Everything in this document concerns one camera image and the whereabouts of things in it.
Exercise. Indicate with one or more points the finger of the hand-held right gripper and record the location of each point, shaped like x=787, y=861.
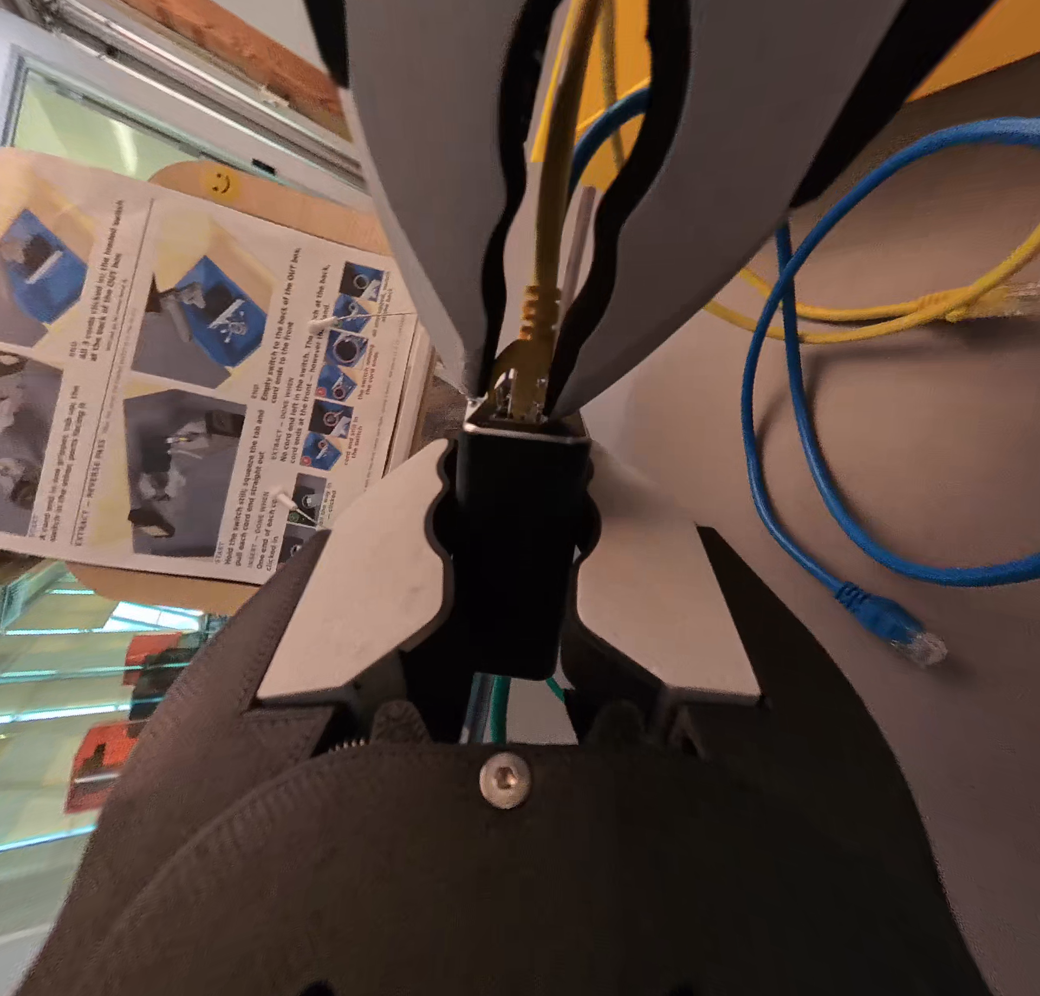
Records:
x=439, y=118
x=731, y=118

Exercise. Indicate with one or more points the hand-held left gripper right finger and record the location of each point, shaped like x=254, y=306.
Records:
x=666, y=606

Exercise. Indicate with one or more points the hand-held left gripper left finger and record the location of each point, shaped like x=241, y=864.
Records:
x=357, y=582

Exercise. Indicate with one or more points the yellow plastic bin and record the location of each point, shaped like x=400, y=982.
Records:
x=999, y=45

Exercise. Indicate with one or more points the black network switch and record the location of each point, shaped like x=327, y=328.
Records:
x=520, y=541

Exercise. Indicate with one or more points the plywood sign board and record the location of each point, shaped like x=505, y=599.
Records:
x=268, y=200

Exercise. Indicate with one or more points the yellow smiley sticker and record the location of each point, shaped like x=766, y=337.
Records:
x=219, y=182

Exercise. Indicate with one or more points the wooden beam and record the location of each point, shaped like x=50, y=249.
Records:
x=187, y=21

